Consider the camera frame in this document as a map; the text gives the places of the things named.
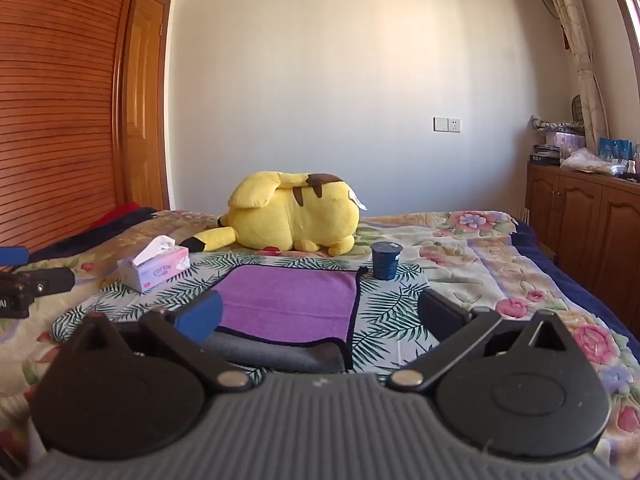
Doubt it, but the wooden cabinet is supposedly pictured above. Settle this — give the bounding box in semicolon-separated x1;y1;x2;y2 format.
525;160;640;322

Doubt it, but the grey towel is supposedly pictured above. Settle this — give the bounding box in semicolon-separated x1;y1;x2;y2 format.
202;330;352;374

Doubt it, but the yellow plush toy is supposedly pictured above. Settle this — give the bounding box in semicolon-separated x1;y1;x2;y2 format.
217;171;368;256

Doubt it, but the purple tissue pack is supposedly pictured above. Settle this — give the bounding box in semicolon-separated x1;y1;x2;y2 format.
545;131;587;161

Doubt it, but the clear plastic bag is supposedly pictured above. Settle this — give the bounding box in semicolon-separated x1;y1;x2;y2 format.
560;148;627;177

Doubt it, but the dark blue cup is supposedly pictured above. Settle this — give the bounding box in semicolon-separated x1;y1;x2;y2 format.
371;241;404;281

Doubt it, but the navy blue bed sheet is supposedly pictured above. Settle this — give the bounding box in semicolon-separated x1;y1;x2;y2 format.
515;220;640;357

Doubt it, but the white tissue box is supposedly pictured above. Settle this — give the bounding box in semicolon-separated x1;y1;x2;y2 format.
117;235;191;294

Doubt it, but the leaf print cloth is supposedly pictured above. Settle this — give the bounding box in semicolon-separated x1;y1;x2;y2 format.
52;250;442;382

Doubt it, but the purple towel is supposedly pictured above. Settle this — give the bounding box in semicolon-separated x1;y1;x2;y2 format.
210;264;370;361

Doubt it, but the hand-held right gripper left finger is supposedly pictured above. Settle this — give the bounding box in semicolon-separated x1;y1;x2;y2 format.
64;289;252;394

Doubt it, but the blue box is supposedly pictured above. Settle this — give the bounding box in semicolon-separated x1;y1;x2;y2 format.
598;137;634;162

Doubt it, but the stack of books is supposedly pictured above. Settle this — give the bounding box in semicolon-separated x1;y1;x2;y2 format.
531;144;562;167

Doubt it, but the wooden door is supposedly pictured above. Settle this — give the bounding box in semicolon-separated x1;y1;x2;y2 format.
122;0;172;212

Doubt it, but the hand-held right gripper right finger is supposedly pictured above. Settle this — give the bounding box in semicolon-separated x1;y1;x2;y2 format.
386;287;582;393

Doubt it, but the red blanket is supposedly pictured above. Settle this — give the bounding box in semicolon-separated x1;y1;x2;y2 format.
89;202;144;231

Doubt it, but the navy blue blanket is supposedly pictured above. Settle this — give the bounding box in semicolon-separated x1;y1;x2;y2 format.
29;206;160;262

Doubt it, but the patterned beige curtain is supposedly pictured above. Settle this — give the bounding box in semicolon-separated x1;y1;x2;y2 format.
535;0;612;147

